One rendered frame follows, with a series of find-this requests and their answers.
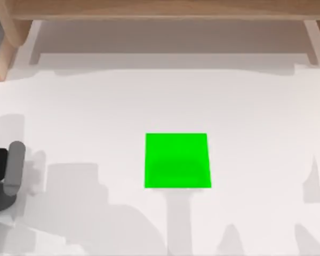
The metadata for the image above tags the wooden cupboard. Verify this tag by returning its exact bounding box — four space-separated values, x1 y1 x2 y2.
0 0 33 82

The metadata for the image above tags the flat green square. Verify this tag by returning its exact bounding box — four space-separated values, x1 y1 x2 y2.
144 132 212 189

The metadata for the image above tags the wooden open shelf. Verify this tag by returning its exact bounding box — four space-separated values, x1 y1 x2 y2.
12 0 320 66

